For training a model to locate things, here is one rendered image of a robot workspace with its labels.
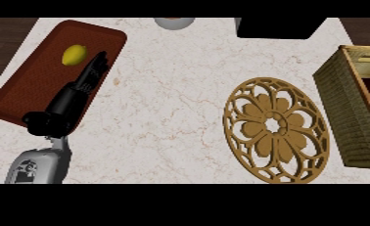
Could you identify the dark red placemat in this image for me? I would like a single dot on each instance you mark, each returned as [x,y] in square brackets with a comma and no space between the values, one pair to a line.
[44,76]

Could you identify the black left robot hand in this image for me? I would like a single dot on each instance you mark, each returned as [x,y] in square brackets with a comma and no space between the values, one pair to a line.
[67,101]

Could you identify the yellow tomato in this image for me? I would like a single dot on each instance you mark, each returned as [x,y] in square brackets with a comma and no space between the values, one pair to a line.
[75,54]

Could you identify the black appliance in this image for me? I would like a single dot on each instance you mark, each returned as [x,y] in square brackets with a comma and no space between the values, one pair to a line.
[277,27]

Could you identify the wicker basket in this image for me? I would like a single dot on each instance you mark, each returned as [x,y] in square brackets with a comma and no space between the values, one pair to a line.
[347,106]

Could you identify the round wooden floral trivet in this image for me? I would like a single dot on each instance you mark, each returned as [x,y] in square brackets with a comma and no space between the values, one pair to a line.
[276,129]

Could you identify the grey bowl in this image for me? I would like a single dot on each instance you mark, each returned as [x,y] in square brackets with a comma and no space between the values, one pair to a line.
[174,22]

